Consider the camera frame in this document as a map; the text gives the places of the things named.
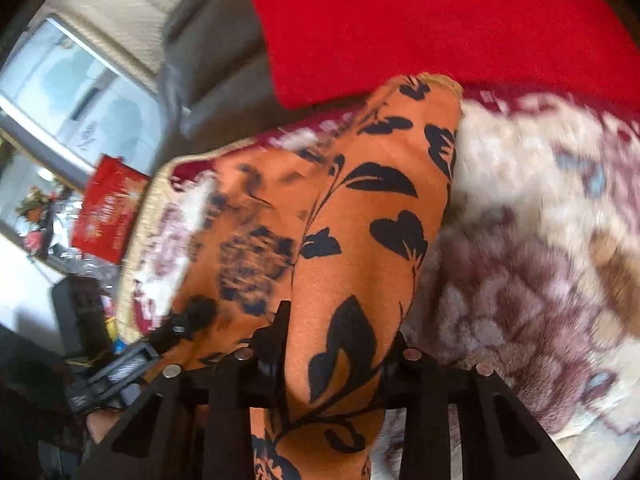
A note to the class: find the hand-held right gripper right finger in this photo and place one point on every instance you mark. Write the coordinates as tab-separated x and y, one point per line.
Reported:
415	377

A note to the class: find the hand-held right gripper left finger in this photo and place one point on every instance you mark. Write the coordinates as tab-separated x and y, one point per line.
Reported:
272	347

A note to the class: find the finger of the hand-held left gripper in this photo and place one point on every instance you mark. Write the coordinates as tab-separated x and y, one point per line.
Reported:
187	322

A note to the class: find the orange floral garment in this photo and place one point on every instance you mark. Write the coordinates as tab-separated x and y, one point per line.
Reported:
360	240

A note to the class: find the person's left hand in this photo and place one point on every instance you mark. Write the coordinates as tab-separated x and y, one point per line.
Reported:
102	425

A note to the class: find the black box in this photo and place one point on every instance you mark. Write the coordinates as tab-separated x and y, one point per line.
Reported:
82	315

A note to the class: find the red printed gift box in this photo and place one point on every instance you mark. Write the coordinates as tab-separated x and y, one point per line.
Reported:
110	210

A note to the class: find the flower bouquet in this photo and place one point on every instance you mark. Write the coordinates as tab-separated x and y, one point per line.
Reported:
42	215

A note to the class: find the floral plush blanket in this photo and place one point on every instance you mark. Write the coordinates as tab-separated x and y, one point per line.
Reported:
525	240

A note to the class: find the glass window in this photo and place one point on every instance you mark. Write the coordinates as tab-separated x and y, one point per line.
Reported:
75	95

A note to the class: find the grey leather sofa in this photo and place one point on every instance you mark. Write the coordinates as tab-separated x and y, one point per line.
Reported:
220	60

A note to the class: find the white pleated curtain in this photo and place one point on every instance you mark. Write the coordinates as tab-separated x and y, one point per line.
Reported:
130	15

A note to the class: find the red folded garment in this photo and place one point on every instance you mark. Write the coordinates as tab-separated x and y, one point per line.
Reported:
440	25

